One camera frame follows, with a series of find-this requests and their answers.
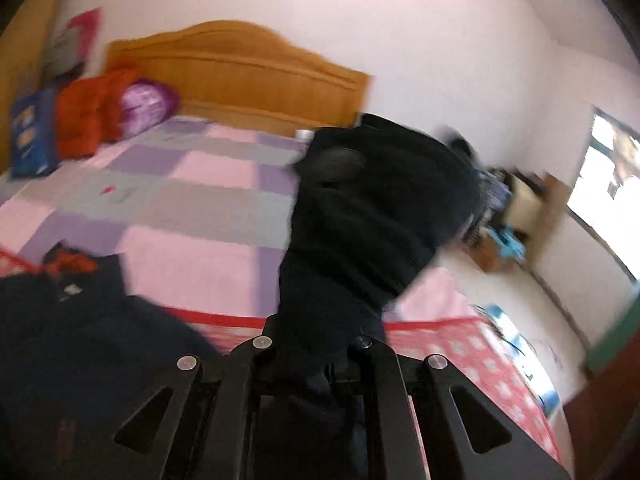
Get dark navy jacket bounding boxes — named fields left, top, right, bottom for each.
left=1, top=115, right=480, bottom=479

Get pile of colourful clothes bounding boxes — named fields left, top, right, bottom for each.
left=447, top=131, right=516, bottom=248

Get pink grey hanging clothes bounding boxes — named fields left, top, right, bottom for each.
left=43, top=8, right=102, bottom=80

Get light blue cloth item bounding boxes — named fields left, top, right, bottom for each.
left=488, top=226, right=526, bottom=262

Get cardboard box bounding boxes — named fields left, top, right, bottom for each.
left=504, top=172, right=570, bottom=270

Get purple pink checkered bedspread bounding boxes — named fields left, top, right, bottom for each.
left=1, top=118, right=560, bottom=463

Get window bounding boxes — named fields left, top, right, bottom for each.
left=567, top=108, right=639, bottom=281

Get blue paper shopping bag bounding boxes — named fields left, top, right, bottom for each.
left=10, top=87, right=58, bottom=180

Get purple patterned pillow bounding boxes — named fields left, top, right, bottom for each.
left=119, top=79, right=180, bottom=138

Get orange red padded coat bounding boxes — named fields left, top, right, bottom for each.
left=54, top=66, right=142, bottom=159

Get wooden headboard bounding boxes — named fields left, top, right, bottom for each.
left=103, top=21, right=370, bottom=138

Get wooden wardrobe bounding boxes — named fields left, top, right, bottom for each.
left=1, top=0, right=62, bottom=171

